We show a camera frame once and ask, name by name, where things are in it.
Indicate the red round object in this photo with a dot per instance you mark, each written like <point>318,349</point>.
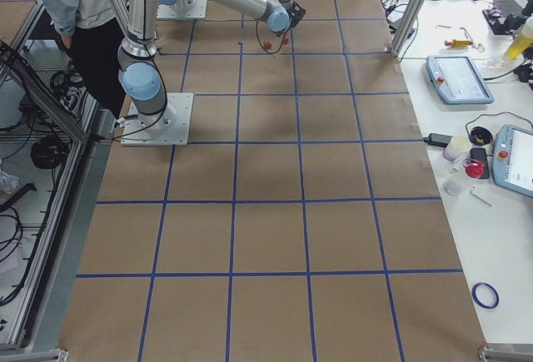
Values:
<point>473,168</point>

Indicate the teach pendant far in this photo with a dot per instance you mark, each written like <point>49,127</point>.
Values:
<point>457,80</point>

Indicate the teach pendant near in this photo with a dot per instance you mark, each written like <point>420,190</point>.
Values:
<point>512,159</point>

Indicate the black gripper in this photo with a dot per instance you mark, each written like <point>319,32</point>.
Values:
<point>285,32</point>

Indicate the person in grey jacket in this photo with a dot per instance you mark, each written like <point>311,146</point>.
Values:
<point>91,34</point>

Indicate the teach pendant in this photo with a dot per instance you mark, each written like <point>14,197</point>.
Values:
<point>512,159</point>
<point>457,80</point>

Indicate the black power adapter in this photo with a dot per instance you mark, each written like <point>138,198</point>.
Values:
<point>437,139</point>

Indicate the aluminium frame post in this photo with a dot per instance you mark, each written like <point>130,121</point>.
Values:
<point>407,21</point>

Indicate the white paper cup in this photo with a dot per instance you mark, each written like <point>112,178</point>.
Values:
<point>457,146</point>

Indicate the blue tape roll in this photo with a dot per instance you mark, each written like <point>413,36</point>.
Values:
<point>485,296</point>

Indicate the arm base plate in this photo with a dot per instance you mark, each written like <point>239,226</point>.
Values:
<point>171,129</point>
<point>197,11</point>

